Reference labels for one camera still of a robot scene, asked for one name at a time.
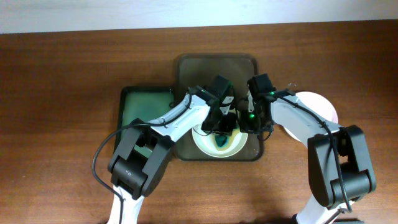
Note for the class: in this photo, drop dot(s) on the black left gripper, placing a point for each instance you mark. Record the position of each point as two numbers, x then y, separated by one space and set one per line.
216 128

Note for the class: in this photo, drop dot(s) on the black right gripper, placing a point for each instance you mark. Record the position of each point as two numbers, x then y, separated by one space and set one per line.
247 127

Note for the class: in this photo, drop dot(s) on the green and yellow sponge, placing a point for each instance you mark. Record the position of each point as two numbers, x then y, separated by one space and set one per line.
225 142

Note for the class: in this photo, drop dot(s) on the white plate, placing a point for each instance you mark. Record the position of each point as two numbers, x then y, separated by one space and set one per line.
323 105
205 143

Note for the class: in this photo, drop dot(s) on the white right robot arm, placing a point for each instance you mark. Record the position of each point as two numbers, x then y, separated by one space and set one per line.
340 171

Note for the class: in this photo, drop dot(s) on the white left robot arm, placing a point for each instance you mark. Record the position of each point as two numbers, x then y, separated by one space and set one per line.
142 155

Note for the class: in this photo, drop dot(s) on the brown serving tray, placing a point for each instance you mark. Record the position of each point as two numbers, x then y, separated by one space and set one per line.
201 69

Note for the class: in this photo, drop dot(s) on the black tray with soapy water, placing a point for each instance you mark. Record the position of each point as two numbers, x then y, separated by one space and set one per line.
145 103

